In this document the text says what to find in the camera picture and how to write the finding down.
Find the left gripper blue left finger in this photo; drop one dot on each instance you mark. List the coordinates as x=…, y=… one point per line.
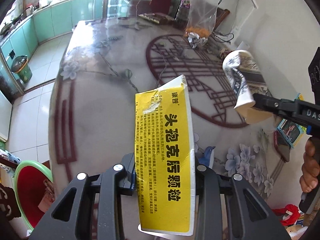
x=71, y=214

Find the crushed patterned paper cup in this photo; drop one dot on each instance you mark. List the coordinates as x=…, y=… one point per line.
x=245, y=79

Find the green kitchen trash can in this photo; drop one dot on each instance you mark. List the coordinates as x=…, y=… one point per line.
x=21, y=67

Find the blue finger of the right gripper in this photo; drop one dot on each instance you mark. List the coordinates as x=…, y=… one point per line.
x=280, y=107

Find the red bin with green rim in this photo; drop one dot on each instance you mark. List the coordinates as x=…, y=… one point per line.
x=30, y=187

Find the red paper wrapper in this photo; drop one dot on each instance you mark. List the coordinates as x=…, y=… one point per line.
x=223, y=53

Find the teal kitchen cabinets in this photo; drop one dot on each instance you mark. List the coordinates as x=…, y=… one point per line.
x=50, y=22

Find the teal photo card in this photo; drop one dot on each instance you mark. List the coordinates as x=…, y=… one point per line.
x=291, y=132

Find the floral patterned tablecloth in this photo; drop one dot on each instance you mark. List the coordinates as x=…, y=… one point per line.
x=118, y=89

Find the clear bag of orange snacks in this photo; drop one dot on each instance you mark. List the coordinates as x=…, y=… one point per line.
x=201, y=18

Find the person's right hand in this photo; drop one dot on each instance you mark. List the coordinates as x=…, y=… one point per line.
x=310, y=168

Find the wooden chair behind table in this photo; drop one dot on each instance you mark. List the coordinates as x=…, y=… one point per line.
x=220, y=16

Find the white two-door refrigerator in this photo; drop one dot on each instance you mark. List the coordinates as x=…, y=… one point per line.
x=5, y=116

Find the silver foil wrapper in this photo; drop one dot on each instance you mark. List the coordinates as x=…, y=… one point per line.
x=196, y=41

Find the yellow medicine box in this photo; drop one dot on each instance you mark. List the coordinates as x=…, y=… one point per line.
x=165, y=159

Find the red cased smartphone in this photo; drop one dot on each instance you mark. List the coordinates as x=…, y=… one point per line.
x=281, y=146

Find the dark snack packet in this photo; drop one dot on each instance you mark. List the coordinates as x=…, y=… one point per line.
x=157, y=18

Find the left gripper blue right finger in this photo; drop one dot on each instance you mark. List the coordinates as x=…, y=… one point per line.
x=248, y=215

